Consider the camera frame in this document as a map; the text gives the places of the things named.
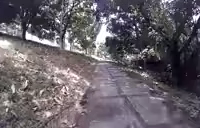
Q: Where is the grey concrete slab path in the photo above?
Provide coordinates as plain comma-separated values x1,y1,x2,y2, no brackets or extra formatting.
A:
75,61,200,128

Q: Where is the wood of trees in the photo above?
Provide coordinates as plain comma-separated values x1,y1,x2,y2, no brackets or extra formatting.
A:
0,0,200,98

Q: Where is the leaf-strewn earth verge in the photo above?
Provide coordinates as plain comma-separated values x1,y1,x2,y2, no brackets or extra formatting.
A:
120,64,200,128

